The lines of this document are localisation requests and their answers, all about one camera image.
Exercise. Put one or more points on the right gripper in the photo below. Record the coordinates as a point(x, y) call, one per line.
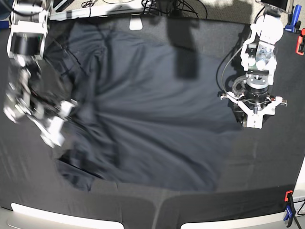
point(51, 127)

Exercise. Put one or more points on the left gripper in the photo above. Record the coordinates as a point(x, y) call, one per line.
point(251, 106)

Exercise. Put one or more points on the dark grey t-shirt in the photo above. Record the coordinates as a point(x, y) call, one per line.
point(147, 113)

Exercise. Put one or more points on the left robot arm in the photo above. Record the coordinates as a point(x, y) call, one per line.
point(257, 53)

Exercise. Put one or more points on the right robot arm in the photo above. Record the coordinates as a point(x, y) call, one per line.
point(25, 47)

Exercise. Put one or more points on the black table cloth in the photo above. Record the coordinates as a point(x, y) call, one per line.
point(262, 164)

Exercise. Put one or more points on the red clamp far right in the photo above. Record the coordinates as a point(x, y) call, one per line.
point(300, 47)

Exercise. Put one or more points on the blue clamp far right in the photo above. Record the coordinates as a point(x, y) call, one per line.
point(294, 23)

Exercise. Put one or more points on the red blue clamp near right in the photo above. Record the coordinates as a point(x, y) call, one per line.
point(290, 215)

